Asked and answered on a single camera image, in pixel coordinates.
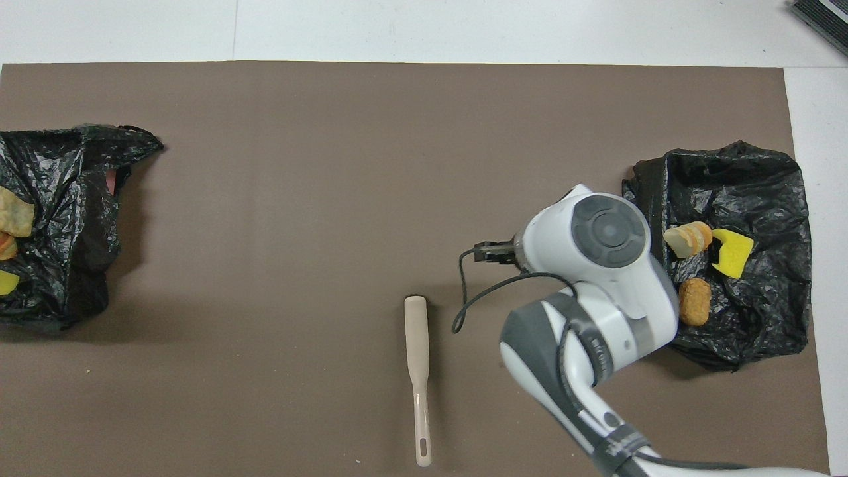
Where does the bin lined with black bag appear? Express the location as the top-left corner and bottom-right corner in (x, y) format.
(621, 140), (812, 372)
(0, 123), (164, 332)

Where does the brown table mat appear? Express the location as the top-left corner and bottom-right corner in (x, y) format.
(0, 61), (832, 477)

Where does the dark ribbed box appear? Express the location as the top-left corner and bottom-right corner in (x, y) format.
(787, 0), (848, 57)

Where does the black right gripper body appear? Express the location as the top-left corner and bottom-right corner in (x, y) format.
(473, 239), (525, 266)

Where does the orange-brown sponge lump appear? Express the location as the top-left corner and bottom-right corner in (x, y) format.
(677, 277), (712, 327)

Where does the beige hand brush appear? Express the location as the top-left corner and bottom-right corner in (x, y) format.
(404, 296), (433, 468)

